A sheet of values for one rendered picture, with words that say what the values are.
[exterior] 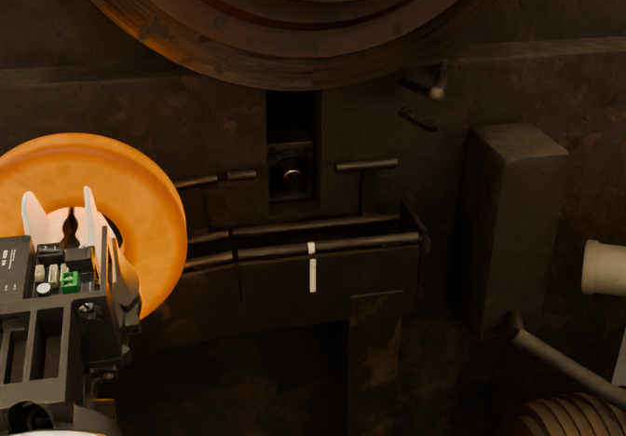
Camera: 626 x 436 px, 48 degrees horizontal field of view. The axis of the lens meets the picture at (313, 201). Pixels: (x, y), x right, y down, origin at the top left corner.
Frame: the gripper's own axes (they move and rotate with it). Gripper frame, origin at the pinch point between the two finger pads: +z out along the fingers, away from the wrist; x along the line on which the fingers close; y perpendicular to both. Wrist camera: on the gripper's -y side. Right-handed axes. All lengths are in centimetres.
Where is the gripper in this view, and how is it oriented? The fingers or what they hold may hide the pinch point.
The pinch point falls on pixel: (74, 216)
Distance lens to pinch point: 53.0
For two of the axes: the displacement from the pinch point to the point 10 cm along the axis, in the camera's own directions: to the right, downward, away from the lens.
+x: -9.8, 1.0, -1.7
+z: -1.9, -6.8, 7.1
